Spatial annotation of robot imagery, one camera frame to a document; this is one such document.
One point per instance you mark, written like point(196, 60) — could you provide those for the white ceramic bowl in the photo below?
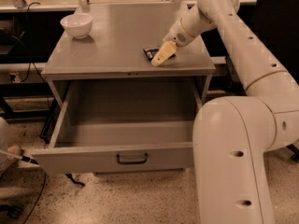
point(77, 25)

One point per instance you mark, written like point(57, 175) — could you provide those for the black drawer handle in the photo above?
point(131, 160)

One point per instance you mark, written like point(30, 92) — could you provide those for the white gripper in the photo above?
point(176, 34)

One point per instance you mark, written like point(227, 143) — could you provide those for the blue rxbar blueberry wrapper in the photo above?
point(150, 52)

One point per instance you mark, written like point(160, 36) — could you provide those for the metal rod with black tip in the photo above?
point(19, 157)

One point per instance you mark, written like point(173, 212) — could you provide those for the black office chair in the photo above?
point(276, 23)

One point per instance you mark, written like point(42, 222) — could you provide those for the person's hand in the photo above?
point(14, 150)

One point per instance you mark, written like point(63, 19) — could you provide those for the white wall power outlet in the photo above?
point(14, 77)

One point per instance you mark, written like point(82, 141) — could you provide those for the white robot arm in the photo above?
point(231, 134)

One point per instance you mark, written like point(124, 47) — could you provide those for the open grey top drawer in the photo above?
point(100, 119)

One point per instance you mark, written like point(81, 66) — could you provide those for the grey metal cabinet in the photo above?
point(114, 49)

